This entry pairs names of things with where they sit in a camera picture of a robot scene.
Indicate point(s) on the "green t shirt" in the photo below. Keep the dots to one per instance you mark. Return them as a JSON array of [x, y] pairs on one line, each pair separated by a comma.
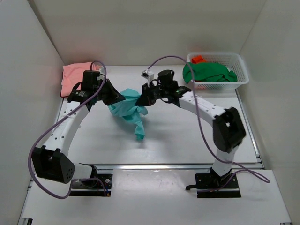
[[208, 72]]

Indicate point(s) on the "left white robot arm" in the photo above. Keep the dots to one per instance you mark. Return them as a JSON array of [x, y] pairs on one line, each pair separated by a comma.
[[51, 160]]

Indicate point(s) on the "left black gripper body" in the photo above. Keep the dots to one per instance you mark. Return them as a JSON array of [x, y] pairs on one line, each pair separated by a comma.
[[98, 86]]

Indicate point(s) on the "aluminium rail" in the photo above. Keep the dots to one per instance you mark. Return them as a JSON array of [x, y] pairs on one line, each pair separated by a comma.
[[153, 166]]

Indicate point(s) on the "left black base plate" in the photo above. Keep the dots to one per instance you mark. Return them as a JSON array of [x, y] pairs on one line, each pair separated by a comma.
[[94, 188]]

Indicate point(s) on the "teal t shirt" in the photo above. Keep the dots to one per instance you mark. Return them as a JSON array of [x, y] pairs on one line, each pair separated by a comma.
[[129, 112]]

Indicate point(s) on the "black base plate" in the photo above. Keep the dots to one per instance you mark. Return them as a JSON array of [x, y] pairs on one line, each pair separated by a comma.
[[94, 188], [207, 188]]

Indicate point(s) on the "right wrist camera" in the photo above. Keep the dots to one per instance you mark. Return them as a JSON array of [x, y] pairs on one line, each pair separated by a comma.
[[148, 75]]

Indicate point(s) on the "folded pink t shirt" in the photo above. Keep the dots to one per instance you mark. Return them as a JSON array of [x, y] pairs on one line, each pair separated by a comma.
[[72, 74]]

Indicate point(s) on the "orange t shirt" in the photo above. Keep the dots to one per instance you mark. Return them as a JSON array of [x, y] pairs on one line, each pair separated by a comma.
[[198, 59]]

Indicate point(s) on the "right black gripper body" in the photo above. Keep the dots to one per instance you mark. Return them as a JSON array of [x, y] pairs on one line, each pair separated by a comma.
[[161, 92]]

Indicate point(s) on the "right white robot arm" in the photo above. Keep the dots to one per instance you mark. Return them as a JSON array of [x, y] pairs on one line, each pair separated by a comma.
[[227, 127]]

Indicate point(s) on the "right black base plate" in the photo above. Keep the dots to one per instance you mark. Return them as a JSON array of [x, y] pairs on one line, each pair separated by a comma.
[[207, 188]]

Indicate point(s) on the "white plastic basket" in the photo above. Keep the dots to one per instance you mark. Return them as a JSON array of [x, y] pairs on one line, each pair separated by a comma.
[[232, 61]]

